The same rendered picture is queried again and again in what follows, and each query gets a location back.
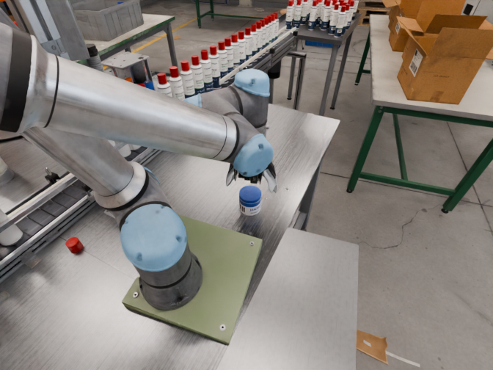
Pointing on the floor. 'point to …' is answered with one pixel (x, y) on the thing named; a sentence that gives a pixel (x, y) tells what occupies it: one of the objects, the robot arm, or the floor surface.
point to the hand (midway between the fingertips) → (252, 187)
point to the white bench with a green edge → (155, 22)
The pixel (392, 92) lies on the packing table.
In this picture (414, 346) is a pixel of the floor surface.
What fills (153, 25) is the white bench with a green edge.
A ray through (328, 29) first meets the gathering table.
